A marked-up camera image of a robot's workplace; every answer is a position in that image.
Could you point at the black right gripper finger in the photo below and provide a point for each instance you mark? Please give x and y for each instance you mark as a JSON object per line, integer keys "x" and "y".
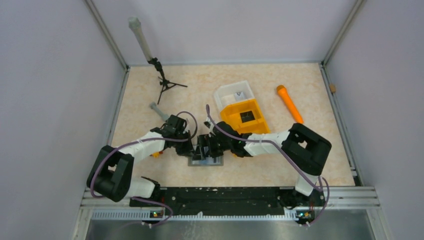
{"x": 203, "y": 141}
{"x": 200, "y": 153}

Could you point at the grey plastic bolt tool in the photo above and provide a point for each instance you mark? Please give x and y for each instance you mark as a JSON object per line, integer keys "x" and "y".
{"x": 155, "y": 108}

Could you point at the black card in yellow bin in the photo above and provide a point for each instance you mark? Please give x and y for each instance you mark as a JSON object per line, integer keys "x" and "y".
{"x": 247, "y": 116}

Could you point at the yellow toy brick car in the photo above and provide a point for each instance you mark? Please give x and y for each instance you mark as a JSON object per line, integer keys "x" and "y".
{"x": 157, "y": 154}

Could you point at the yellow plastic bin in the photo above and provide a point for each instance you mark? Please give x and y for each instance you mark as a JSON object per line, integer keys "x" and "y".
{"x": 231, "y": 115}

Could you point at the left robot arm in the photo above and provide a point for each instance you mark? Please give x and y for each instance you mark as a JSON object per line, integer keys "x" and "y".
{"x": 111, "y": 175}

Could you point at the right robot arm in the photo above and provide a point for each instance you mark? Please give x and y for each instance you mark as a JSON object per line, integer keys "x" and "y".
{"x": 304, "y": 149}

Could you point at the grey leather card holder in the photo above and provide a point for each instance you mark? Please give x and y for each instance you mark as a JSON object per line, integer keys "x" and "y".
{"x": 207, "y": 162}

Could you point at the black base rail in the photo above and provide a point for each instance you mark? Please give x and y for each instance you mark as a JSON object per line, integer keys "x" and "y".
{"x": 232, "y": 201}

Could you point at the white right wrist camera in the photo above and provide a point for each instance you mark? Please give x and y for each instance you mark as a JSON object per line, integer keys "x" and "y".
{"x": 209, "y": 125}

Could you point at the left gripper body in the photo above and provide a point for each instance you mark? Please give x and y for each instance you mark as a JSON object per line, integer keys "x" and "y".
{"x": 185, "y": 135}

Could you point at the white plastic bin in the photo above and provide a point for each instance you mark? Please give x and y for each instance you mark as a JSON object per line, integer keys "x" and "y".
{"x": 224, "y": 95}

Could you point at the black mini tripod with tube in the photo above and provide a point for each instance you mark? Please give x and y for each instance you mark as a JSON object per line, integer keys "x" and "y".
{"x": 135, "y": 26}

